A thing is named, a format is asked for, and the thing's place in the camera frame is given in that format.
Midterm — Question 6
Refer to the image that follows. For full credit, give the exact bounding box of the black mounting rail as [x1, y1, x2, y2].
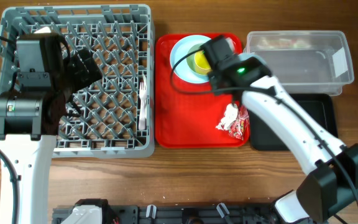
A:
[52, 198, 284, 224]

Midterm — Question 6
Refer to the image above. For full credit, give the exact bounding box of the green bowl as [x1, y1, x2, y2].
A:
[186, 53, 200, 75]

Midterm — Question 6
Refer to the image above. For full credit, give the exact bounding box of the red snack wrapper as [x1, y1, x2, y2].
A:
[228, 106, 249, 140]

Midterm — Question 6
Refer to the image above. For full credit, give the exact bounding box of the white napkin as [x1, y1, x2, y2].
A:
[216, 103, 239, 131]

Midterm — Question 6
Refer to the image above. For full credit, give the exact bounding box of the red plastic tray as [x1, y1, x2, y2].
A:
[154, 34, 250, 148]

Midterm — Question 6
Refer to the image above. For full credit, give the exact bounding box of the white plastic fork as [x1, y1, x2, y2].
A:
[138, 75, 147, 130]

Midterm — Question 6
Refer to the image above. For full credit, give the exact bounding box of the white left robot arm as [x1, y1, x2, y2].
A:
[0, 32, 102, 223]

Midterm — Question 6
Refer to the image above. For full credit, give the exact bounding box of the clear plastic bin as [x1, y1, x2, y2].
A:
[244, 30, 354, 96]

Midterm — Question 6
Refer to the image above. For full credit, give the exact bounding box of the black tray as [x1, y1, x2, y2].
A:
[248, 93, 338, 151]

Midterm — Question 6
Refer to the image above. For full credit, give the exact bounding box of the grey plastic dishwasher rack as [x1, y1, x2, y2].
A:
[0, 4, 155, 159]

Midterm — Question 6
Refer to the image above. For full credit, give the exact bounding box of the yellow plastic cup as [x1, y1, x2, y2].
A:
[194, 51, 211, 75]

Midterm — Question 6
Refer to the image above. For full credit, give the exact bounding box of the light blue plate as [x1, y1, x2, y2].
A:
[170, 35, 211, 84]

